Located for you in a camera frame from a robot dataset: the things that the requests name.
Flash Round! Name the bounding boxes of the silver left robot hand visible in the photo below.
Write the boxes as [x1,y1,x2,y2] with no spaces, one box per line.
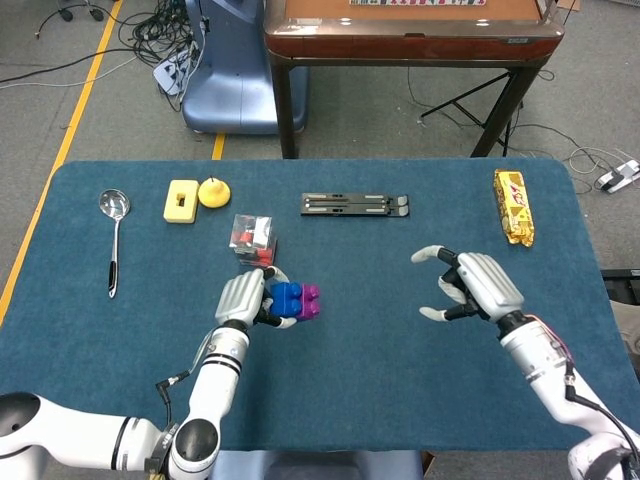
[214,266,300,330]

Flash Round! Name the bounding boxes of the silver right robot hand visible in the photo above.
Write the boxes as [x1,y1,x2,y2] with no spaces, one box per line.
[410,244,526,324]

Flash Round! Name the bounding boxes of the blue building block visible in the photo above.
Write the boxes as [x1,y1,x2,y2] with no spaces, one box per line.
[268,281,305,319]

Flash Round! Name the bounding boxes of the purple building block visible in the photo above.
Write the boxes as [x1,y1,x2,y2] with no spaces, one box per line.
[297,283,325,323]

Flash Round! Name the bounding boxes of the yellow sponge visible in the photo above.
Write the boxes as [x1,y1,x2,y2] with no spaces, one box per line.
[162,179,201,225]

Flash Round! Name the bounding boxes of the clear box red black capsules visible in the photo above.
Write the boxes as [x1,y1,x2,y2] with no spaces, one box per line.
[228,213,278,268]

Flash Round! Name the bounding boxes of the gold snack packet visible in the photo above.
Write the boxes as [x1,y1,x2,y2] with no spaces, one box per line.
[493,168,536,248]

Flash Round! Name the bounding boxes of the yellow toy pear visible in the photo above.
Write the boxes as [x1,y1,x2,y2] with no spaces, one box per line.
[197,175,233,209]

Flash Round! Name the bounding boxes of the blue felt table cover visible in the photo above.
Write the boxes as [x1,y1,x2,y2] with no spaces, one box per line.
[0,158,617,454]

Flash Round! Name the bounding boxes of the black folding stand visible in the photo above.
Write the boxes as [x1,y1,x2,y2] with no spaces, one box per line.
[300,192,411,218]

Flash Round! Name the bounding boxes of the blue robot torso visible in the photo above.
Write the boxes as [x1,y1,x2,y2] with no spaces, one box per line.
[209,449,426,480]

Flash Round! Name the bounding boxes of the blue grey machine base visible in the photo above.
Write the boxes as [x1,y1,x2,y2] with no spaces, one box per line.
[181,0,310,135]

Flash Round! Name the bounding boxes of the white power strip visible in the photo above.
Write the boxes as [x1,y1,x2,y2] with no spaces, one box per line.
[152,49,194,96]

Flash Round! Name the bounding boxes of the brown mahjong table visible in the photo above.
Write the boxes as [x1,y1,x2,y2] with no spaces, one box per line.
[263,0,566,160]

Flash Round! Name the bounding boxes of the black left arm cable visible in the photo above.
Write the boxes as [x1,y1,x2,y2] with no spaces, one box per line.
[154,369,192,426]

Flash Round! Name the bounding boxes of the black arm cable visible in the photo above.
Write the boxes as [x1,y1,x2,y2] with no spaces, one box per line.
[154,369,192,426]
[564,359,640,454]

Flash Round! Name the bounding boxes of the steel ladle black handle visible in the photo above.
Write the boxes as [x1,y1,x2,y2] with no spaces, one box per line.
[98,188,132,300]

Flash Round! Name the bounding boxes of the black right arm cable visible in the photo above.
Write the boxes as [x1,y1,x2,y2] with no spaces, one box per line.
[564,359,640,454]

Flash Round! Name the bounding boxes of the black floor cables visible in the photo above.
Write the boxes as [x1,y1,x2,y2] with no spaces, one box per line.
[114,0,204,114]

